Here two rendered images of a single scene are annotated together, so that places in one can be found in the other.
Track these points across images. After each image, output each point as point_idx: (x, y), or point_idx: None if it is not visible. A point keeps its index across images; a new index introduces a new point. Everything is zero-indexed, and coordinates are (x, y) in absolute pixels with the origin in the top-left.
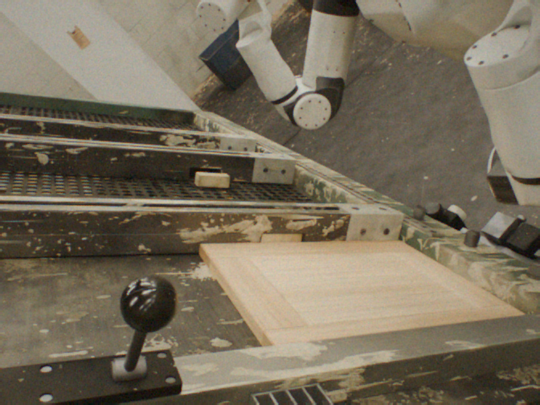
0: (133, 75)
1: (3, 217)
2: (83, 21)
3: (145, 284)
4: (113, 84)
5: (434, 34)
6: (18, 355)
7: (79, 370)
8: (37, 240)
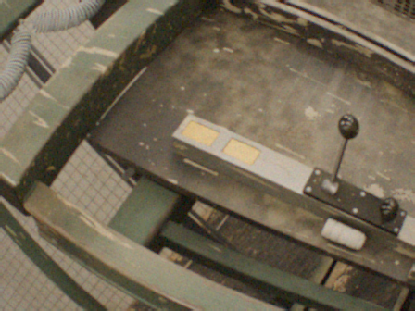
0: None
1: (385, 61)
2: None
3: (388, 205)
4: None
5: None
6: (365, 163)
7: (372, 202)
8: (399, 80)
